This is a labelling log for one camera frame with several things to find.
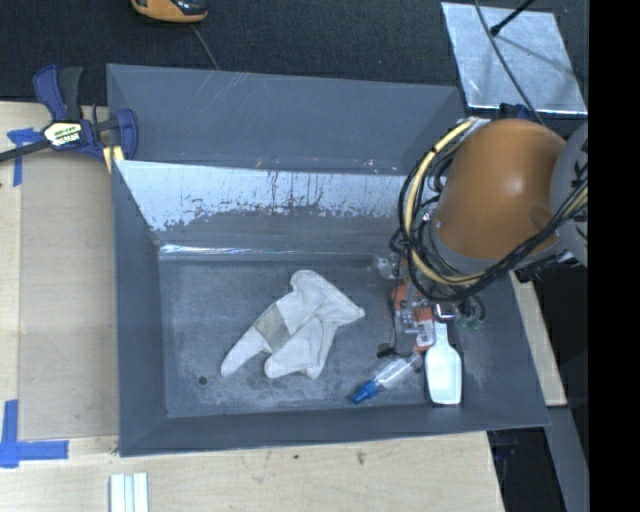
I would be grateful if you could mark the grey metal bin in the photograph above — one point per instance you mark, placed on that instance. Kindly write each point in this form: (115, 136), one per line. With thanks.
(240, 310)

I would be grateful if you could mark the white spray bottle orange head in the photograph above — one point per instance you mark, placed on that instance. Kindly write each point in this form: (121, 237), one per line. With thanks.
(443, 372)

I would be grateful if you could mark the white cloth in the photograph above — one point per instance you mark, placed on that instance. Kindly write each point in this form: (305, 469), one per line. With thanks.
(300, 325)

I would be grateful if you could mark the clear plastic bottle blue cap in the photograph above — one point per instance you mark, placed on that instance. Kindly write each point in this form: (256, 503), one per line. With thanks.
(392, 372)

